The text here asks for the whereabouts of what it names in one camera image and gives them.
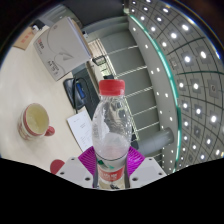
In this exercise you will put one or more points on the white cardboard paper box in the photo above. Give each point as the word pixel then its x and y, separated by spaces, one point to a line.
pixel 60 46

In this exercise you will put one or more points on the flat round red coaster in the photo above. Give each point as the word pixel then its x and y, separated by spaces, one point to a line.
pixel 56 166

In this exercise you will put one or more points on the black conference desk phone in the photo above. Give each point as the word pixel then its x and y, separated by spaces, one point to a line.
pixel 81 91

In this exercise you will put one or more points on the recessed ceiling lights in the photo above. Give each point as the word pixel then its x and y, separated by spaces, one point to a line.
pixel 186 59

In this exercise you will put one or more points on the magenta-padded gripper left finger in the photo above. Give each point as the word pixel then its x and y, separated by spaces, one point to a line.
pixel 75 170

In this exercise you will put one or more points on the clear red-capped water bottle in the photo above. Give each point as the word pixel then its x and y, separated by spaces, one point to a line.
pixel 111 133

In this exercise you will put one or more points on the white printed paper sheets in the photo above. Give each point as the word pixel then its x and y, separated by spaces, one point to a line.
pixel 81 130

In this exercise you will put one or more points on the red patterned ceramic mug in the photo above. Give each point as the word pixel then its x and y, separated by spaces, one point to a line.
pixel 33 121

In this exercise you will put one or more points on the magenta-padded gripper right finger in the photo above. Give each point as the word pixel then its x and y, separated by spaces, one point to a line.
pixel 146 170

